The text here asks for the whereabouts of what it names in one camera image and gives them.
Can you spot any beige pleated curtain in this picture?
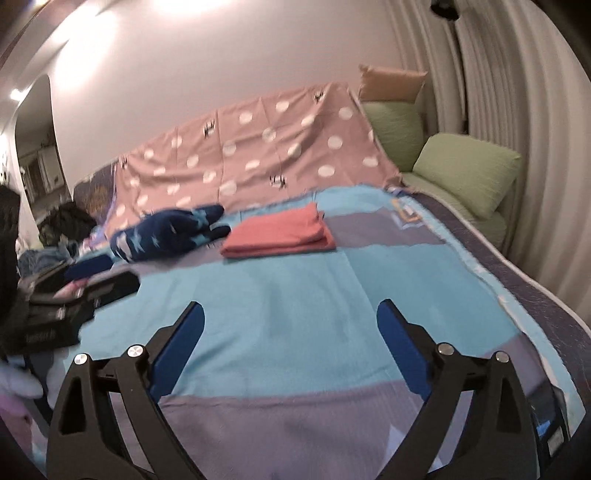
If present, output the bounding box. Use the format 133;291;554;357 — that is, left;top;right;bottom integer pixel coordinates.
386;1;590;318

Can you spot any green pillow front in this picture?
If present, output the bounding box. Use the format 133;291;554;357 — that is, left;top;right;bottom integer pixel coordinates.
413;133;522;220

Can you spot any green pillow back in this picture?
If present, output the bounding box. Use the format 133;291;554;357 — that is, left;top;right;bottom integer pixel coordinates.
362;101;425;172

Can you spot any blue grey patterned bedspread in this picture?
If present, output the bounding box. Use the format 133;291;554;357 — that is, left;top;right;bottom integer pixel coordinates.
27;184;591;480

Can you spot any coral pink knit shirt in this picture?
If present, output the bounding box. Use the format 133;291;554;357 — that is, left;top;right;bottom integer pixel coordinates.
221;202;337;259

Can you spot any pink polka dot sheet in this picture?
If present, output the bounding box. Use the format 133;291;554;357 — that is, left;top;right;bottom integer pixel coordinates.
104;82;402;235

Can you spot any black floor lamp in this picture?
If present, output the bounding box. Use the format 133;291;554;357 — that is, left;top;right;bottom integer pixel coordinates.
430;0;460;22

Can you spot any navy star plush blanket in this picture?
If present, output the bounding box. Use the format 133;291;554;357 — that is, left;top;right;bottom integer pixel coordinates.
110;204;231;263

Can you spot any green pillow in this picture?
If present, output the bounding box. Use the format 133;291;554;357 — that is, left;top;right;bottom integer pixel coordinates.
362;101;425;172
413;133;522;220

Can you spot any dark patterned pillow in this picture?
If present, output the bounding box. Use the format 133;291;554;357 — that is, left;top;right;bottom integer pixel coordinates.
73;161;116;225

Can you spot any left hand white glove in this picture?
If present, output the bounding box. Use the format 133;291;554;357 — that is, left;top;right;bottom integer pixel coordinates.
0;360;44;399

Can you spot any pink ribbed left sleeve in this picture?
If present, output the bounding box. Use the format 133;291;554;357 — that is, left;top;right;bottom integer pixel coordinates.
0;393;32;457

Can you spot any black clothes pile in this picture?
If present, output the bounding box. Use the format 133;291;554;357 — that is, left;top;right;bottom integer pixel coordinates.
39;201;97;247

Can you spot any beige pillow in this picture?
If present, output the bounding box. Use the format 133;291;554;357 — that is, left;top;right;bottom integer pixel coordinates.
358;65;428;103

